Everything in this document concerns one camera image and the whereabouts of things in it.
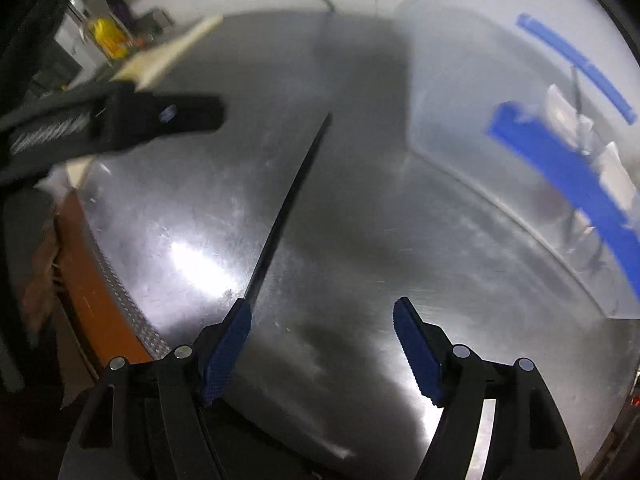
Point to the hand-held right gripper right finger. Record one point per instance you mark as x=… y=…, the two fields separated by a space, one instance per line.
x=417 y=350

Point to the white square dish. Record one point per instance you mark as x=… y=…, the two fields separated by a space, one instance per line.
x=562 y=110
x=616 y=175

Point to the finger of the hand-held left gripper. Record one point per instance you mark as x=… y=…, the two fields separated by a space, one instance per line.
x=170 y=115

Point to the clear plastic storage bin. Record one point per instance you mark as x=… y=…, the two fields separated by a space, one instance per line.
x=475 y=110

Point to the black chopstick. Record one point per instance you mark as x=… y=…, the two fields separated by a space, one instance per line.
x=290 y=205

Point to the yellow bottle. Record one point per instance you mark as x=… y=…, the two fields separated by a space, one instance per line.
x=110 y=37

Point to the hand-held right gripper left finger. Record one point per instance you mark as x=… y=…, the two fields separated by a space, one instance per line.
x=227 y=350

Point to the brown cloth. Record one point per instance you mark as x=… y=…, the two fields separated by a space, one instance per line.
x=42 y=280

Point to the white cabinet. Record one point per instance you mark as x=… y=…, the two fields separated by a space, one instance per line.
x=75 y=40

